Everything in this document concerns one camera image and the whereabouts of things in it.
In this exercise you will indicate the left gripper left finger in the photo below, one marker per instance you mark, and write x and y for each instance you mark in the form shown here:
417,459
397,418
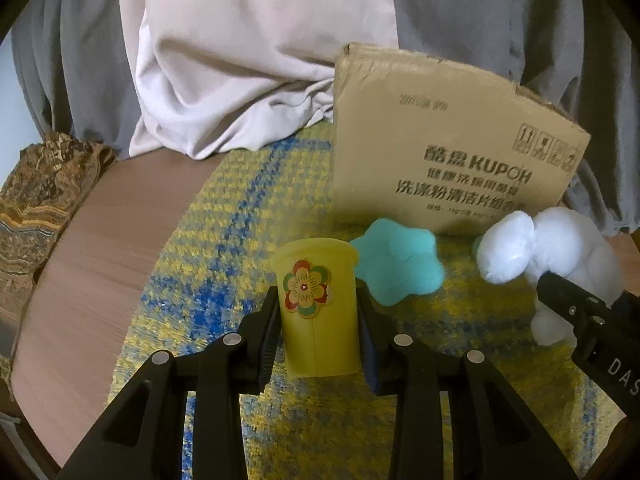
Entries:
140,434

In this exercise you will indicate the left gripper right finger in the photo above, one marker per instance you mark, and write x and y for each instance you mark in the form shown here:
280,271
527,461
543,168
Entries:
494,434

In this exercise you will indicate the white plush dog toy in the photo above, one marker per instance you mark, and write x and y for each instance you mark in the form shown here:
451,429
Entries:
557,240

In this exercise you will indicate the teal star plush toy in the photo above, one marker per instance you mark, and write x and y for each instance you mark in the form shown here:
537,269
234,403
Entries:
396,262

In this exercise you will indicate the yellow cup with flower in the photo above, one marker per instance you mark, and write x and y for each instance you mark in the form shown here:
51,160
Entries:
318,304

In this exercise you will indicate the yellow blue plaid mat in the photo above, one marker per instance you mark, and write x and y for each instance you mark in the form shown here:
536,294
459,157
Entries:
266,220

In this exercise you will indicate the brown patterned fabric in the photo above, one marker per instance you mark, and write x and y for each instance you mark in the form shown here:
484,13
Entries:
39,198

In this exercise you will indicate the brown cardboard box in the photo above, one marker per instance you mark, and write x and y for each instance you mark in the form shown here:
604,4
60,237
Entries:
444,146

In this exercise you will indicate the grey curtain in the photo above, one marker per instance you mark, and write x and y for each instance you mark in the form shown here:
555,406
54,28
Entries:
71,62

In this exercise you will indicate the beige curtain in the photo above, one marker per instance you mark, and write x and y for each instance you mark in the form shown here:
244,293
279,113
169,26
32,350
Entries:
212,76

